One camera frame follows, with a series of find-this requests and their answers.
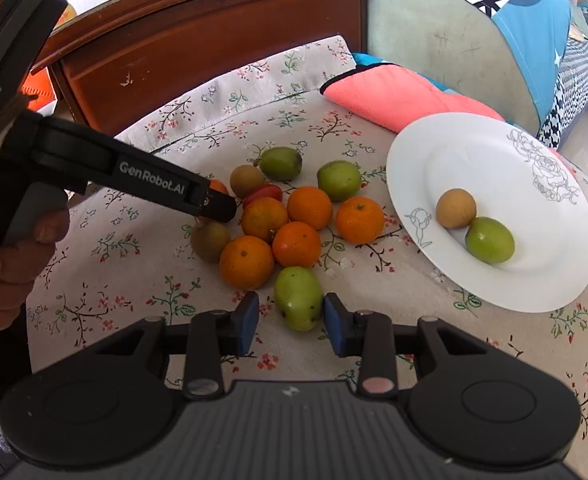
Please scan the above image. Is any brown round fruit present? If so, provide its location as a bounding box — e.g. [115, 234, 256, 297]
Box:
[191, 221, 232, 263]
[436, 188, 477, 230]
[230, 164, 266, 199]

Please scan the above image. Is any dark wooden headboard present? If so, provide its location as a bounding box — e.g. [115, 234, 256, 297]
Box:
[34, 0, 379, 137]

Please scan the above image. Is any green jujube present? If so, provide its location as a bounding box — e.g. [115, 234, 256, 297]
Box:
[258, 147, 303, 181]
[274, 266, 324, 332]
[317, 160, 363, 203]
[464, 217, 516, 264]

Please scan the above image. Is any person's left hand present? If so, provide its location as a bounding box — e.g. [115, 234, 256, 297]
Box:
[0, 208, 71, 333]

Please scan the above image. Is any pink towel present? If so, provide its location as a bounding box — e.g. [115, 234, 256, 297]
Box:
[320, 62, 564, 161]

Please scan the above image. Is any red cherry tomato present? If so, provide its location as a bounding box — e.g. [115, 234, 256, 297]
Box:
[242, 184, 283, 209]

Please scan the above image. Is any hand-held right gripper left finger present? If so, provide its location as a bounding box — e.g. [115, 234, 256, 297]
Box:
[91, 291, 261, 402]

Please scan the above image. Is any orange box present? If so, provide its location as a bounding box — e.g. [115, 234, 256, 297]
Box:
[0, 0, 58, 113]

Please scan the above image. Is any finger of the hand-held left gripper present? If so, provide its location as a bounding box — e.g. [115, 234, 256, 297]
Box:
[190, 179, 238, 224]

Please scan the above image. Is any floral cloth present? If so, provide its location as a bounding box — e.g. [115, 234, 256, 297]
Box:
[26, 35, 588, 461]

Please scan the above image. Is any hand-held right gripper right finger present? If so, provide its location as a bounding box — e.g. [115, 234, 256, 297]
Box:
[323, 292, 504, 396]

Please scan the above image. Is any blue printed cloth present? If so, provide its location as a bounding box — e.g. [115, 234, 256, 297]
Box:
[379, 0, 572, 142]

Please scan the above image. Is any white plate with rose drawing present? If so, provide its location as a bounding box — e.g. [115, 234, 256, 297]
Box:
[386, 112, 588, 313]

